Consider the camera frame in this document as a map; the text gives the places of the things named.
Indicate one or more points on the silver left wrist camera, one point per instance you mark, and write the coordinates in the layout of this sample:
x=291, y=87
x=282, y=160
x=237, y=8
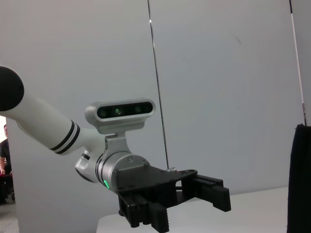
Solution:
x=114, y=125

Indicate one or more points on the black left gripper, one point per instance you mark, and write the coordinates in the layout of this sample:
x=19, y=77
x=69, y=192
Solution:
x=145, y=179

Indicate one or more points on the seated person with glasses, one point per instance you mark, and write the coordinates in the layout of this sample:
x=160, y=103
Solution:
x=4, y=150

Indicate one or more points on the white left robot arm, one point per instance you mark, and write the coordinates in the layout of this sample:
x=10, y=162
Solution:
x=43, y=116

